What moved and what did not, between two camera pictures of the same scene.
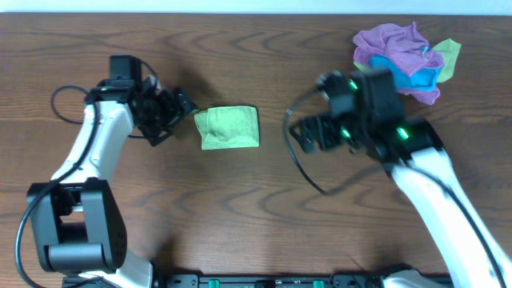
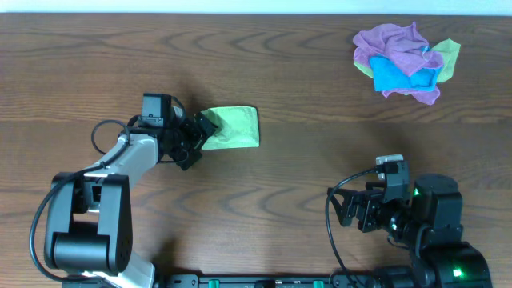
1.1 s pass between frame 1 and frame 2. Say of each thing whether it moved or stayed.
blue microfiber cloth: stayed
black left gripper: moved
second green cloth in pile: stayed
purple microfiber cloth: stayed
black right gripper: moved
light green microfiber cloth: stayed
